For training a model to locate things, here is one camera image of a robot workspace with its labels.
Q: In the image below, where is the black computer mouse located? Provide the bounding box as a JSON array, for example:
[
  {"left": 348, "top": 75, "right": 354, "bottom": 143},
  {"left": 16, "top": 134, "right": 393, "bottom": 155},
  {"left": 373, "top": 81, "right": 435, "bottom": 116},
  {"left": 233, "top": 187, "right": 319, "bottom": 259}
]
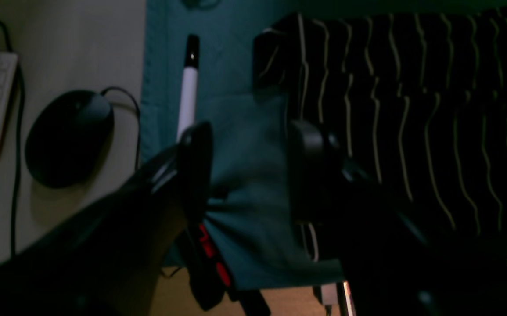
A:
[{"left": 25, "top": 90, "right": 114, "bottom": 189}]

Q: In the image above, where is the black white marker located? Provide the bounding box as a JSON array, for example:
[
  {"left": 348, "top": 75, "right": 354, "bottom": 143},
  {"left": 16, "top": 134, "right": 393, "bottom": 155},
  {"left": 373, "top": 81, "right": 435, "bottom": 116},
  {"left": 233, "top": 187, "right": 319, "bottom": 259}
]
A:
[{"left": 177, "top": 34, "right": 200, "bottom": 141}]

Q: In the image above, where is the navy white striped t-shirt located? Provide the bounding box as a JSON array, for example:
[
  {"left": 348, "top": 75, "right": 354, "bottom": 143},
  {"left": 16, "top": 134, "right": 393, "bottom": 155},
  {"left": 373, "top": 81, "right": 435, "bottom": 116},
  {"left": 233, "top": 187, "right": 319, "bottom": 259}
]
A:
[{"left": 253, "top": 6, "right": 507, "bottom": 254}]

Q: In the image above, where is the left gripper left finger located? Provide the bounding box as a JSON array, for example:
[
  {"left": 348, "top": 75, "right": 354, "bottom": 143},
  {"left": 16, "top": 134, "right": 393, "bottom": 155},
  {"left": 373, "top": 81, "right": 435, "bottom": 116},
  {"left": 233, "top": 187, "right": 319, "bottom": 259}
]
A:
[{"left": 0, "top": 122, "right": 213, "bottom": 316}]

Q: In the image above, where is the teal tablecloth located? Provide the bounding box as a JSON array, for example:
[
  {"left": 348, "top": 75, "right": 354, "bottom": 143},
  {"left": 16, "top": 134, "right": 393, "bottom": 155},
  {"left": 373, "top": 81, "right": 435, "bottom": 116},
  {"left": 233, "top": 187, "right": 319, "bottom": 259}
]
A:
[{"left": 141, "top": 0, "right": 507, "bottom": 291}]

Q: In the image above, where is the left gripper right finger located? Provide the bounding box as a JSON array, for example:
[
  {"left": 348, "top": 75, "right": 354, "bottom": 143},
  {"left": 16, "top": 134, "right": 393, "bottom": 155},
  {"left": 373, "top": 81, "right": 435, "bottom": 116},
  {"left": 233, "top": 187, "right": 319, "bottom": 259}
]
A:
[{"left": 288, "top": 121, "right": 507, "bottom": 316}]

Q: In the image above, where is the orange black power strip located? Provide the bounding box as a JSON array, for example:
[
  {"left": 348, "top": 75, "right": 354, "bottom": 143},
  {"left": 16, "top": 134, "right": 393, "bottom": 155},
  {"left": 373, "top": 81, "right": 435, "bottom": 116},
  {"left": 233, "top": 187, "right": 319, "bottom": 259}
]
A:
[{"left": 176, "top": 224, "right": 271, "bottom": 316}]

